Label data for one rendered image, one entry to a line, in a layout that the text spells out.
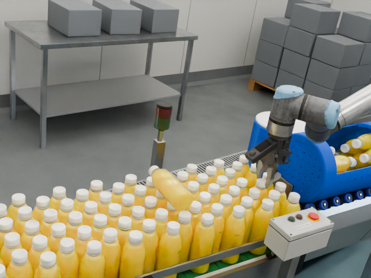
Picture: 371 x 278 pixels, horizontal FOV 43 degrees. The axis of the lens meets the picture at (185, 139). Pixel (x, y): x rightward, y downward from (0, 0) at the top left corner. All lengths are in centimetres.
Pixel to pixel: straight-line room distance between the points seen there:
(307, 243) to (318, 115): 42
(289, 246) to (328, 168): 44
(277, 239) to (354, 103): 56
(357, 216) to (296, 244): 70
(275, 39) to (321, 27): 60
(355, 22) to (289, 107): 428
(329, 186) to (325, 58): 374
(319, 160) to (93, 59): 362
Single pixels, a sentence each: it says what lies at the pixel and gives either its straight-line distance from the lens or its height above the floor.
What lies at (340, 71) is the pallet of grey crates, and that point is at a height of 63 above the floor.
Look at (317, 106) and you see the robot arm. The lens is 160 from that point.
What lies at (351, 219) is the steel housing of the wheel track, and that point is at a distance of 220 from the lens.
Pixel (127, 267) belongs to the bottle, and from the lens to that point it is 143.
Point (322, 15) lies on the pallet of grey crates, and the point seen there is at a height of 115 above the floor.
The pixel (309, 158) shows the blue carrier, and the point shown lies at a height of 116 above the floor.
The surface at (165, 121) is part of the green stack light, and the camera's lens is 187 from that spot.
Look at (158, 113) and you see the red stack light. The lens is 186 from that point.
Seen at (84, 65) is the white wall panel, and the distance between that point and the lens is 511.
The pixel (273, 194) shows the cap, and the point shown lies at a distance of 171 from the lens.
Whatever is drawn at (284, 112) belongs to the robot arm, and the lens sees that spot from 162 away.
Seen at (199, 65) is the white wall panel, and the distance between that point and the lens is 612.
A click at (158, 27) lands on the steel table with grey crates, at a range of 453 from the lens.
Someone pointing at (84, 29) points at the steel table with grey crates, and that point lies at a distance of 410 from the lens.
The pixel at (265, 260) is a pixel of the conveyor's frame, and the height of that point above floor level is 90.
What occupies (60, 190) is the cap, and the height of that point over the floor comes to 111.
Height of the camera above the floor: 195
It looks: 25 degrees down
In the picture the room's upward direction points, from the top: 9 degrees clockwise
